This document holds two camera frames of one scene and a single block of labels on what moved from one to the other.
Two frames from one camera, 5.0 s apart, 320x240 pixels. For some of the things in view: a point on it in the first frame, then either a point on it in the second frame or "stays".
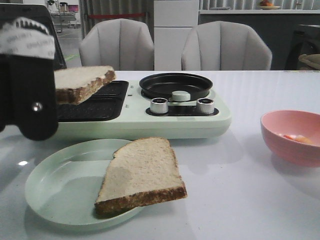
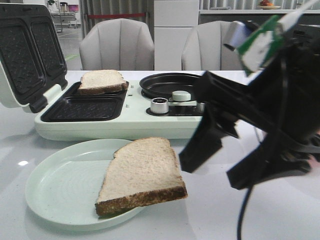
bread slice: [73, 85] → [101, 82]
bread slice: [143, 171] stays
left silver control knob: [159, 105] stays
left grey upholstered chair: [125, 44] stays
